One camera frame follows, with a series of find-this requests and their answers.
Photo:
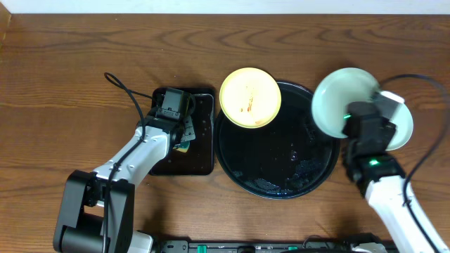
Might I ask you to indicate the black round tray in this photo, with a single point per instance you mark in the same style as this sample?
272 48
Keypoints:
287 158

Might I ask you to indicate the light blue plate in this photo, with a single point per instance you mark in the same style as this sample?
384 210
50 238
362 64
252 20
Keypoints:
335 92
401 117

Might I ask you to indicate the black rectangular water tray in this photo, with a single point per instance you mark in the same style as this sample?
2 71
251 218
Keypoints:
199 159

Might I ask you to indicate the yellow plate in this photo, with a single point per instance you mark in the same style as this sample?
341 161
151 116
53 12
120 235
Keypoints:
250 97

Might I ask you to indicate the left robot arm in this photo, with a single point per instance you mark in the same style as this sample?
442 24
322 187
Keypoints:
97 209

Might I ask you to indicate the green yellow sponge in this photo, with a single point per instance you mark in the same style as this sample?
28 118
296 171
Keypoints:
182 147

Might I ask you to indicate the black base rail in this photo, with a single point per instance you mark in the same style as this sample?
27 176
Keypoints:
363 242

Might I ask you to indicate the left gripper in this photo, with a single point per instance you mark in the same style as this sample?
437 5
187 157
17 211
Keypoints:
186 131

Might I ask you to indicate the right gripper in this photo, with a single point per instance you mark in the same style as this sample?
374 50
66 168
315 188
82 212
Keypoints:
385 136

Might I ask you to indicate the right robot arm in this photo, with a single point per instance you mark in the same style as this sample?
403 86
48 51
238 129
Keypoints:
381 179

